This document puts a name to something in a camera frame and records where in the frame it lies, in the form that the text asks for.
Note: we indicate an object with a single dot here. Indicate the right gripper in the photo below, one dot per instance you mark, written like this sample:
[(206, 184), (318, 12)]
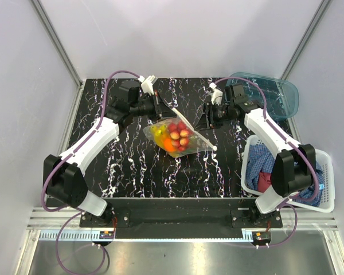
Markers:
[(207, 119)]

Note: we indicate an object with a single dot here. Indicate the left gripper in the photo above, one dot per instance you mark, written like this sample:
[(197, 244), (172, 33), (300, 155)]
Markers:
[(161, 110)]

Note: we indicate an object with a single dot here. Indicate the fake lychee bunch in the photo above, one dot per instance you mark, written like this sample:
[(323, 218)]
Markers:
[(180, 134)]

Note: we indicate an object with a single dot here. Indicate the clear polka dot zip bag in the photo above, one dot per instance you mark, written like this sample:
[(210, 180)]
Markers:
[(197, 143)]

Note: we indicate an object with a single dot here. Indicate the fake orange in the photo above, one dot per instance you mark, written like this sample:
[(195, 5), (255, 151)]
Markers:
[(168, 145)]

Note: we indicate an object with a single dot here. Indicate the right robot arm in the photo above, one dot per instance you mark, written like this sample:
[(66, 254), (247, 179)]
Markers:
[(295, 163)]

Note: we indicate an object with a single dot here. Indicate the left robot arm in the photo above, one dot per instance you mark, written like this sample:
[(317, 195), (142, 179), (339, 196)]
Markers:
[(64, 174)]

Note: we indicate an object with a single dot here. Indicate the fake banana bunch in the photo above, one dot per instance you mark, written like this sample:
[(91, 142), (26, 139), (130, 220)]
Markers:
[(159, 133)]

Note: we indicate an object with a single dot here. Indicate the blue checkered cloth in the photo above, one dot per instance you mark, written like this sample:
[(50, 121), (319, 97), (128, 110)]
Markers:
[(260, 159)]

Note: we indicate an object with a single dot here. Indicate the teal plastic container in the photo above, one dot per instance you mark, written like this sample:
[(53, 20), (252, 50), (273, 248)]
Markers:
[(282, 96)]

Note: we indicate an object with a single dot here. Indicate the red cloth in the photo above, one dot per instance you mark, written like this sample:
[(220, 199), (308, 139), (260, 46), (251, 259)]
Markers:
[(264, 181)]

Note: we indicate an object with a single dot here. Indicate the white laundry basket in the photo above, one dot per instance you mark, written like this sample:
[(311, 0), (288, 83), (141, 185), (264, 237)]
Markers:
[(328, 194)]

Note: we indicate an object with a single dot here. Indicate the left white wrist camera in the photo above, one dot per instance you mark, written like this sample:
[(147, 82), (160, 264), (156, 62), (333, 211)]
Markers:
[(147, 84)]

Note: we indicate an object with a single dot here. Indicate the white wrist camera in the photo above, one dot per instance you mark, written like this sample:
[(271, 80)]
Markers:
[(147, 84), (217, 94)]

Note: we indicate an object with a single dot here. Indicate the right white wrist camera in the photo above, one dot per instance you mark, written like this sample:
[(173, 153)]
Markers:
[(217, 94)]

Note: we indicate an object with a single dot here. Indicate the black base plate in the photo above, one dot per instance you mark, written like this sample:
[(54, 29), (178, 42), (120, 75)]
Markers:
[(178, 219)]

